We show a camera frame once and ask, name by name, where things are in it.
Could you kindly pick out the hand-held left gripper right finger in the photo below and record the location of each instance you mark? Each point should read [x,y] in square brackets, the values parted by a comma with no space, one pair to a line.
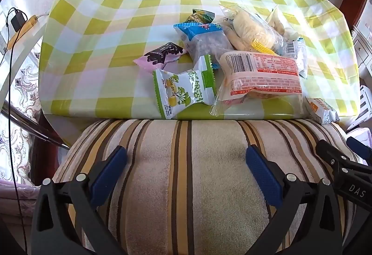
[264,176]

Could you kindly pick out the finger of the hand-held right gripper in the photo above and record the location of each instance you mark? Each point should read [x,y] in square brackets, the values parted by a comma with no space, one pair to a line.
[360,148]
[334,160]

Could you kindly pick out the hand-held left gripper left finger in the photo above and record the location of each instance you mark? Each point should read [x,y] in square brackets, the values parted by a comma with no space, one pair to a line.
[109,173]

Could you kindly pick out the orange white snack packet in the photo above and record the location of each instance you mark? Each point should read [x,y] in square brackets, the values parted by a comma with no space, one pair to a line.
[321,109]

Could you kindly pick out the red label bread packet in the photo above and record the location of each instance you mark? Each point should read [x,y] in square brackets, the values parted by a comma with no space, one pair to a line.
[261,77]

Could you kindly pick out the green white snack packet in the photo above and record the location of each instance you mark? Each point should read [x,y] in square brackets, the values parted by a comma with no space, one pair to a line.
[183,89]

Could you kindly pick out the pink black snack packet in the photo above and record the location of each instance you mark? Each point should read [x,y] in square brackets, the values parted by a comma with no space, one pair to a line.
[158,55]

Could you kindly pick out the clear round cake packet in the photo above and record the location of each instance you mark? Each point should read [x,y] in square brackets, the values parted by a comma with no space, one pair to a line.
[250,29]

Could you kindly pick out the blue snack packet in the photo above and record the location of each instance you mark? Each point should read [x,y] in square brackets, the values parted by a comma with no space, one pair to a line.
[200,39]

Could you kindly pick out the green pea snack packet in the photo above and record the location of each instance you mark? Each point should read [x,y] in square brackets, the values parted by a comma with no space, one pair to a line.
[202,16]

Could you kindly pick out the white slatted stool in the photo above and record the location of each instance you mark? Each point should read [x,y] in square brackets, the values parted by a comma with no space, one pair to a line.
[366,103]

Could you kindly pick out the white ornate dresser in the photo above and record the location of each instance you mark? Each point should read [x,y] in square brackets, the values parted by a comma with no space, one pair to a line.
[361,48]

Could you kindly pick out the white lace curtain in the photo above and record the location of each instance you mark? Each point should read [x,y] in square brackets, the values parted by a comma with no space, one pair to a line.
[20,83]

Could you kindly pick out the green checked tablecloth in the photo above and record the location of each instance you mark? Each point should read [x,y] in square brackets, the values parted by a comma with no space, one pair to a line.
[116,10]

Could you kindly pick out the yellow power strip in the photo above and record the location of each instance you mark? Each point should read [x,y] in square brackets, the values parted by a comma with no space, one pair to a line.
[24,29]

